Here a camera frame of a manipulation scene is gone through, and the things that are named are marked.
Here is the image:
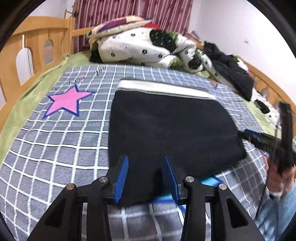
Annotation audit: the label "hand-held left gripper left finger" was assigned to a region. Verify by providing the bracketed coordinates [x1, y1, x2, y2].
[26, 155, 129, 241]

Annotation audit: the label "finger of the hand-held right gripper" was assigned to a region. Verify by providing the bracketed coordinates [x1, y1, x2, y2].
[278, 101, 294, 163]
[238, 130, 281, 152]

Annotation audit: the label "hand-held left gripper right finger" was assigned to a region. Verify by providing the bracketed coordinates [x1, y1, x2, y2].
[164, 155, 265, 241]

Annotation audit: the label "black pants with white stripe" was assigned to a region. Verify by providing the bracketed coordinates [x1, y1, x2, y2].
[108, 79, 247, 207]

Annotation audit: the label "person's right forearm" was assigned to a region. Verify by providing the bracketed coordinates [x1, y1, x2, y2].
[254, 178, 296, 241]

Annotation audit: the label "person's right hand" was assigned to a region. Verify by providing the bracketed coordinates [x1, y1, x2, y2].
[265, 155, 296, 200]

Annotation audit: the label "white spotted pillow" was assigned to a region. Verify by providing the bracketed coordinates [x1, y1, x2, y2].
[253, 91, 281, 127]

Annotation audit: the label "black jacket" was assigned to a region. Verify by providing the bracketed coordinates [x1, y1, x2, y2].
[203, 41, 254, 102]

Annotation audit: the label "grey checked blanket with stars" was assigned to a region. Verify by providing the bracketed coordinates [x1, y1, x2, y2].
[0, 64, 278, 241]

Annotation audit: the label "white quilt with black spots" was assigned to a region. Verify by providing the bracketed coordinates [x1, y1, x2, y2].
[89, 28, 219, 77]

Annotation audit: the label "purple patterned pillow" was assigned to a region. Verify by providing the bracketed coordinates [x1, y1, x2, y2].
[86, 15, 154, 39]

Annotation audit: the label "pink striped curtain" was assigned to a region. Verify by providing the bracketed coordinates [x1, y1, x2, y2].
[73, 0, 194, 52]

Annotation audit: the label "wooden bed frame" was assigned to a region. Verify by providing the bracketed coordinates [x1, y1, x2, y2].
[0, 16, 296, 135]

